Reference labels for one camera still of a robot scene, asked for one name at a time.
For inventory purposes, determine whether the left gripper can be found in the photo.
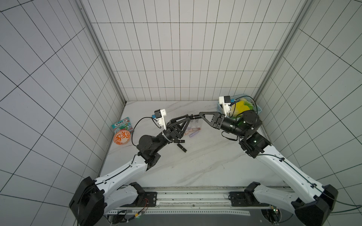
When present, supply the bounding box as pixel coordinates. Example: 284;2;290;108
154;114;192;151

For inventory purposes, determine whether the lilac lip gloss tube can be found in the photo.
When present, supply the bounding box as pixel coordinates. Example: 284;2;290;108
189;131;199;137

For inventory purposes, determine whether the black lipstick lowest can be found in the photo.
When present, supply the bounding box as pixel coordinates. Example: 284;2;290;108
177;143;187;153

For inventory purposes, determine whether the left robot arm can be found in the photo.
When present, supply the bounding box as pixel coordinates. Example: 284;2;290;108
69;113;199;226

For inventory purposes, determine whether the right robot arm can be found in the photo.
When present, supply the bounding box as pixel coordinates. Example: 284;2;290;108
199;110;338;226

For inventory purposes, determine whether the clear acrylic lipstick organizer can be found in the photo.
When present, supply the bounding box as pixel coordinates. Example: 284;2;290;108
187;114;204;129

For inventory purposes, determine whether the teal plastic basket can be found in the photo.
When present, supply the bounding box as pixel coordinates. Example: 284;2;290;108
216;94;262;118

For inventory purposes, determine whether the green candy packet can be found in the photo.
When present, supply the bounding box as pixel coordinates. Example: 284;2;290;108
112;117;133;133

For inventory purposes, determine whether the orange patterned cup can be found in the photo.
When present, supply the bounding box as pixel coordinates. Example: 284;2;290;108
113;130;131;145

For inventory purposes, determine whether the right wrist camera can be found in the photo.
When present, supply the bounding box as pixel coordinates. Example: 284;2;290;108
218;96;232;115

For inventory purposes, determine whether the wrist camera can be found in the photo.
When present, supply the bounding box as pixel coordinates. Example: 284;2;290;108
152;109;166;130
218;96;232;115

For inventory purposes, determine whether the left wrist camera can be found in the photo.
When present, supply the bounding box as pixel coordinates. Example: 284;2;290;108
152;109;166;130

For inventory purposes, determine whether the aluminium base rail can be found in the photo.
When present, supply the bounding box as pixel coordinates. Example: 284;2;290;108
107;186;307;217

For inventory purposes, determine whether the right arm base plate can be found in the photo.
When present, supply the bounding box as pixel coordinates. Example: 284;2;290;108
228;192;269;207

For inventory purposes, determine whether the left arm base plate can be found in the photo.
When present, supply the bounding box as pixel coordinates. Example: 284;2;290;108
135;192;157;207

